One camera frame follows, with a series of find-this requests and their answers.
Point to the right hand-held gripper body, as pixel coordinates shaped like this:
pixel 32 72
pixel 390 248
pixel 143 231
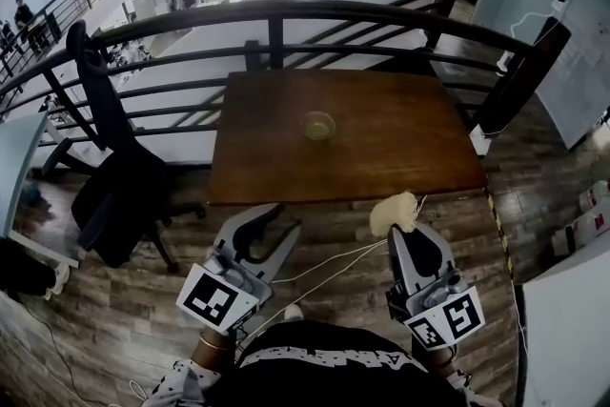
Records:
pixel 453 314

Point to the person's black white shirt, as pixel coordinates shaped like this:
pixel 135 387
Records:
pixel 333 376

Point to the person's right forearm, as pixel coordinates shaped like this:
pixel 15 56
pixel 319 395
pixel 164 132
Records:
pixel 443 360

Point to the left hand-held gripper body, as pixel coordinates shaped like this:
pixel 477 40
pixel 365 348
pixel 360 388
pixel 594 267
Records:
pixel 209 300

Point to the black office chair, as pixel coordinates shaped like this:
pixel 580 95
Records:
pixel 100 100

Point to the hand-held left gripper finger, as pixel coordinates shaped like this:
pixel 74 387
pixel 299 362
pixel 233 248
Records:
pixel 281 257
pixel 231 229

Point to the brown wooden chair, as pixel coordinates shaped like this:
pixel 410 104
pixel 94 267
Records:
pixel 305 7

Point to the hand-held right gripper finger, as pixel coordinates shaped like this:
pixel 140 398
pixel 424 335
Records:
pixel 445 252
pixel 399 252

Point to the beige sponge ball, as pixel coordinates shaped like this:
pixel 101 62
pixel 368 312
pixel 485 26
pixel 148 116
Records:
pixel 393 214

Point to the white plastic clamp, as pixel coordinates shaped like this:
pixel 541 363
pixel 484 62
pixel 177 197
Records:
pixel 504 62

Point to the white plastic jug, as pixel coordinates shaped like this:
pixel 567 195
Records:
pixel 586 231
pixel 595 195

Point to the person's left shoe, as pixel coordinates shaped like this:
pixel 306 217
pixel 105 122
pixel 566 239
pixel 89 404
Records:
pixel 294 312

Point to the dark wooden railing post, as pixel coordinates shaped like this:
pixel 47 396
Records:
pixel 524 81

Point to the white curved counter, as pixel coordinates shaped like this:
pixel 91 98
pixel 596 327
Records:
pixel 572 324

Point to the white desk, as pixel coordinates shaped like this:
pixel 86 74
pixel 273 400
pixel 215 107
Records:
pixel 14 167

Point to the frosted glass partition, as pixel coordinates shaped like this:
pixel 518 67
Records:
pixel 562 62

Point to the yellow black hazard tape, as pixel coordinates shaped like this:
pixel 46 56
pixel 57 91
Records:
pixel 500 229

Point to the white security camera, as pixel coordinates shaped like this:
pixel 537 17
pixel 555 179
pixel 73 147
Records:
pixel 558 5

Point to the person's left forearm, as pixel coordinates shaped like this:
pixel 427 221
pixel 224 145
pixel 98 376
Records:
pixel 209 348

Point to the white power socket box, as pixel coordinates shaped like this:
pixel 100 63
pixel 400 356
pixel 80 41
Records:
pixel 479 143

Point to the brown wooden table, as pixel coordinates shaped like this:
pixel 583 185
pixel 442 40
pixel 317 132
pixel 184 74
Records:
pixel 381 133

